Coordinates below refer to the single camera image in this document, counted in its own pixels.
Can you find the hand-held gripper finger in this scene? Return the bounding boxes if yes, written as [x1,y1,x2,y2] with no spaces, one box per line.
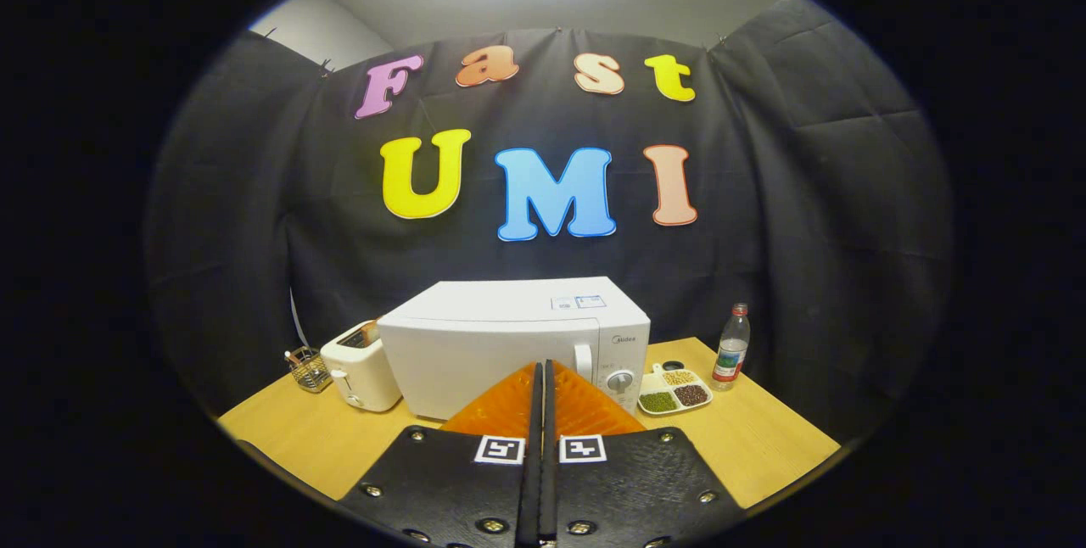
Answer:
[338,361,544,548]
[543,359,747,548]

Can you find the white toaster oven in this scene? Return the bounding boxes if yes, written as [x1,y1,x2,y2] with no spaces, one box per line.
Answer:
[377,277,652,422]

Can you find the white pop-up toaster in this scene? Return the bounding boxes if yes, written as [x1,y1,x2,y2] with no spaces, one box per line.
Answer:
[320,319,403,412]

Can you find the white divided dish of beans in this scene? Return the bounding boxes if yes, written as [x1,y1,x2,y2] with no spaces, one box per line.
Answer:
[637,363,714,417]

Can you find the clear plastic water bottle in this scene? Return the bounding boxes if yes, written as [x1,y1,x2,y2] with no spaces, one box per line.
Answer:
[711,303,752,393]

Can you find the wire mesh utensil basket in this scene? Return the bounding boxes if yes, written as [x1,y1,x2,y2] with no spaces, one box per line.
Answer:
[284,347,333,394]

